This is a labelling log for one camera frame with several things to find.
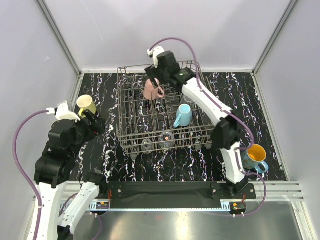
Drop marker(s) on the grey wire dish rack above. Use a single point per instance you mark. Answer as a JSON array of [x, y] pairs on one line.
[[140, 118]]

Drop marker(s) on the pink ceramic mug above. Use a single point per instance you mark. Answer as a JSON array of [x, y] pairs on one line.
[[151, 93]]

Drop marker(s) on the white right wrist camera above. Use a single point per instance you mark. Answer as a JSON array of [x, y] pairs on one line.
[[153, 53]]

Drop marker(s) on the aluminium frame rail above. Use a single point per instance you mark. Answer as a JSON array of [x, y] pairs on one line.
[[270, 191]]

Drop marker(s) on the light blue ceramic mug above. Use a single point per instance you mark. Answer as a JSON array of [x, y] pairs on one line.
[[183, 116]]

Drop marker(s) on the yellow ceramic mug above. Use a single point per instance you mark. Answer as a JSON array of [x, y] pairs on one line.
[[86, 102]]

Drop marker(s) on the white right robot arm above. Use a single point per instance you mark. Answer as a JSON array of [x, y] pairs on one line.
[[226, 133]]

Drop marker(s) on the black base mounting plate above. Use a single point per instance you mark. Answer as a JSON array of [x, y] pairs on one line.
[[213, 190]]

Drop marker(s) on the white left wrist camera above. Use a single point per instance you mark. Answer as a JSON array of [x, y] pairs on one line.
[[63, 112]]

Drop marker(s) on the clear glass cup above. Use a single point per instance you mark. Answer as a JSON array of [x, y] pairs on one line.
[[188, 100], [166, 140], [147, 146]]

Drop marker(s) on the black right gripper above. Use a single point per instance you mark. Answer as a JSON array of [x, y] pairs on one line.
[[152, 72]]

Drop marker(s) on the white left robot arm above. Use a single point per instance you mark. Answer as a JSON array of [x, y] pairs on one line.
[[52, 172]]

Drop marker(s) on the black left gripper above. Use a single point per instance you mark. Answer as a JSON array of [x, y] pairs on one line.
[[98, 126]]

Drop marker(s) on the blue floral mug orange inside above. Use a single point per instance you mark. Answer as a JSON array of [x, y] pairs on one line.
[[254, 159]]

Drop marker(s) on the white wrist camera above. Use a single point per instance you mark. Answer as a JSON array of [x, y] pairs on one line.
[[153, 53], [63, 112]]

